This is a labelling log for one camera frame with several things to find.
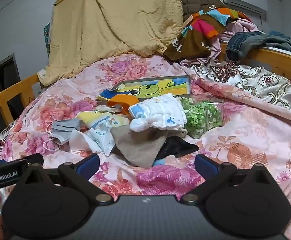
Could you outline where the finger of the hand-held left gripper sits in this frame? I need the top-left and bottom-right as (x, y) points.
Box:
(25, 153), (44, 166)

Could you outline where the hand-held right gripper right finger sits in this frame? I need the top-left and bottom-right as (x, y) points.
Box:
(181, 154), (276, 203)

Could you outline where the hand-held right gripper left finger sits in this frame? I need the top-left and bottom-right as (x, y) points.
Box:
(17, 153), (113, 203)

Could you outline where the white blue printed cloth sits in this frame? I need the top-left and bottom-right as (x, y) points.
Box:
(88, 122), (117, 155)

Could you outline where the black cloth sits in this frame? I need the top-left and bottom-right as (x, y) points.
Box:
(153, 135), (200, 167)

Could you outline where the grey face mask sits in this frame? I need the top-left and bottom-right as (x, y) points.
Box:
(43, 119), (82, 152)

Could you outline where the glass jar of green stars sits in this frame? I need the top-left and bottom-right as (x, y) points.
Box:
(178, 96), (225, 139)

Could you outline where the yellow cartoon cloth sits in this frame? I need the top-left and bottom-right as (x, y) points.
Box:
(77, 111), (131, 133)

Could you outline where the orange cloth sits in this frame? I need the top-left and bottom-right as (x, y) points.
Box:
(107, 94), (139, 115)

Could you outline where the shallow box with cartoon picture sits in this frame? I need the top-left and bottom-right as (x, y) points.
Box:
(95, 75), (192, 105)

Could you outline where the beige grey cloth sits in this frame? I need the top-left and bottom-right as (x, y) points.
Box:
(110, 126), (167, 168)

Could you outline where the pink floral bedsheet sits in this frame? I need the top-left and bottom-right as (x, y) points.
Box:
(0, 54), (291, 240)

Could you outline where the cream cloth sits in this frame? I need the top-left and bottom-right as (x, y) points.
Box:
(95, 105), (124, 115)

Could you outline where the blue cartoon cloth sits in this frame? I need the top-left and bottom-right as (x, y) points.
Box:
(97, 89), (118, 103)

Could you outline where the dark window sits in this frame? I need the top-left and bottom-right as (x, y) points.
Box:
(0, 55), (23, 98)

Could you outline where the beige red ornate blanket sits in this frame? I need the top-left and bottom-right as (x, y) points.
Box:
(189, 60), (291, 115)

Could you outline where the brown colourful striped cloth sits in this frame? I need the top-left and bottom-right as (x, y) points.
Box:
(164, 6), (251, 62)

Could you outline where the grey garment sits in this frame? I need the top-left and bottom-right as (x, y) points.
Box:
(246, 32), (291, 55)

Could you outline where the yellow dotted blanket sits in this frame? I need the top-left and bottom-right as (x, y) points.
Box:
(39, 0), (186, 87)

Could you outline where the pink garment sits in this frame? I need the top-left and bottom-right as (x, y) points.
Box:
(181, 17), (261, 67)

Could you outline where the wooden bed side rail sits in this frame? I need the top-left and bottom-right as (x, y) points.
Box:
(0, 72), (42, 140)

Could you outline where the teal wall poster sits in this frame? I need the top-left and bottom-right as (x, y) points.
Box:
(43, 22), (51, 53)

